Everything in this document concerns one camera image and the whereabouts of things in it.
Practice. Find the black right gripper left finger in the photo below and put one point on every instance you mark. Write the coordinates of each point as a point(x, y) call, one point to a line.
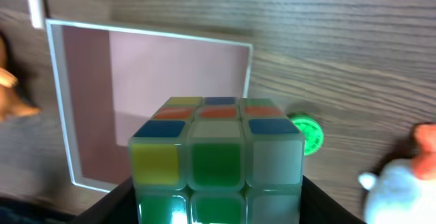
point(117, 207)

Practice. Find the white plush duck toy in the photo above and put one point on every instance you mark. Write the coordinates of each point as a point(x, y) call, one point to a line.
point(404, 191)

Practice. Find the green round spinning top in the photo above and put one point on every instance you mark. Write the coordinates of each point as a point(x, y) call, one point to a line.
point(311, 129)

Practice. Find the white box with pink inside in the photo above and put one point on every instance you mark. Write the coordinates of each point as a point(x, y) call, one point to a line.
point(110, 80)

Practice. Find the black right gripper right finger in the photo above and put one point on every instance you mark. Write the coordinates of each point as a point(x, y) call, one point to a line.
point(317, 207)

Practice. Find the multicoloured puzzle cube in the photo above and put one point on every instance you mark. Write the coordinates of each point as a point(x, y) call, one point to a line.
point(217, 160)

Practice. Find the orange dinosaur figure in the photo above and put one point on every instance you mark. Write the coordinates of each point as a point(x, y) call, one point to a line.
point(13, 93)

